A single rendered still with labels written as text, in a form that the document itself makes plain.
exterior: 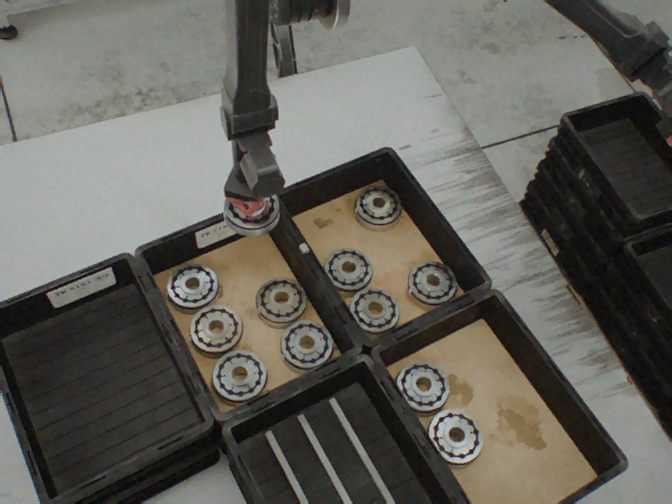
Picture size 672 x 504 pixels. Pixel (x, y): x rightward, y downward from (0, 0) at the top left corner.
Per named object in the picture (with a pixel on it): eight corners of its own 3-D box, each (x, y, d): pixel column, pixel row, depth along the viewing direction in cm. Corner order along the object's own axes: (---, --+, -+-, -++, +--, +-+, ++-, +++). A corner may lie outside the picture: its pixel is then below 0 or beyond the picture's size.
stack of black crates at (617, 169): (515, 202, 253) (559, 114, 215) (588, 179, 261) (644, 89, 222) (577, 298, 235) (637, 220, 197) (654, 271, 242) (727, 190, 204)
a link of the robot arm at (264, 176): (271, 87, 114) (218, 101, 112) (297, 142, 109) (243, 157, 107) (272, 137, 125) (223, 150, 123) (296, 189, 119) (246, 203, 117)
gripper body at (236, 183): (276, 160, 131) (276, 133, 125) (258, 205, 126) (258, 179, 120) (242, 151, 132) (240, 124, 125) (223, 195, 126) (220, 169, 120)
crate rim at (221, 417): (132, 255, 145) (130, 248, 143) (268, 199, 154) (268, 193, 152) (218, 429, 128) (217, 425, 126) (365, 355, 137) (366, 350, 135)
